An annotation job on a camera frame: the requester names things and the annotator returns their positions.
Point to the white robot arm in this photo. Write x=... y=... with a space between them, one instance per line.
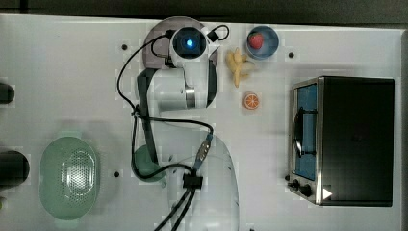
x=194 y=164

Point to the grey round plate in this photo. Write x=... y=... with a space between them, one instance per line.
x=155 y=55

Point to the orange slice toy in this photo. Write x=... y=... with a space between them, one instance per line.
x=251 y=101

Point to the yellow plush peeled banana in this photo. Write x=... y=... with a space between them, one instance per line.
x=239 y=65

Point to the green cup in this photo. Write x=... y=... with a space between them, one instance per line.
x=143 y=166

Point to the red strawberry in bowl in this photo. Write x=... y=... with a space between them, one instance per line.
x=255 y=40

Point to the blue bowl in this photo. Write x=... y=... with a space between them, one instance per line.
x=270 y=46

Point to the silver toaster oven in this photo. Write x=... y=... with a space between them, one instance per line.
x=343 y=141

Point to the green perforated colander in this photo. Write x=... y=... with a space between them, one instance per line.
x=69 y=177

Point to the black round container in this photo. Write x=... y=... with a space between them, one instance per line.
x=6 y=93

